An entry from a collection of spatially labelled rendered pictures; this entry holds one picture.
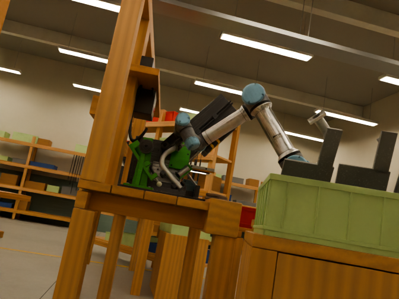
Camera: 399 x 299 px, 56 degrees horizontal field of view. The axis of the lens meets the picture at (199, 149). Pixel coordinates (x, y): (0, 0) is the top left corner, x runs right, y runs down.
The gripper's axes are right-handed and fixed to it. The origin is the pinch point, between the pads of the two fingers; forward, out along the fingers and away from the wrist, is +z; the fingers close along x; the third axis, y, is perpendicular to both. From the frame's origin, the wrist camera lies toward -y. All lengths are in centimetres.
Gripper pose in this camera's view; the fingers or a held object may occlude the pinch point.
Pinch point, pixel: (174, 148)
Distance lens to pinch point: 225.6
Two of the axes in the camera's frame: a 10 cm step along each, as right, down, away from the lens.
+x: -5.9, -7.7, 2.6
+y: 8.0, -4.9, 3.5
